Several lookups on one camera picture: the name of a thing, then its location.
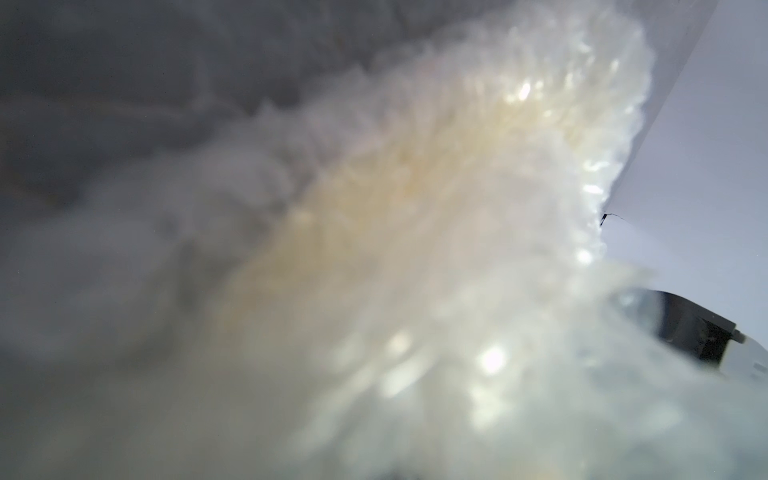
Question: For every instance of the bubble wrap sheet pile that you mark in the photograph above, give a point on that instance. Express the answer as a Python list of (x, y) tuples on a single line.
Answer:
[(400, 276)]

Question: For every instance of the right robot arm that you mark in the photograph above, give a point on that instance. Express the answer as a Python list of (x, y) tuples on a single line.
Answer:
[(698, 333)]

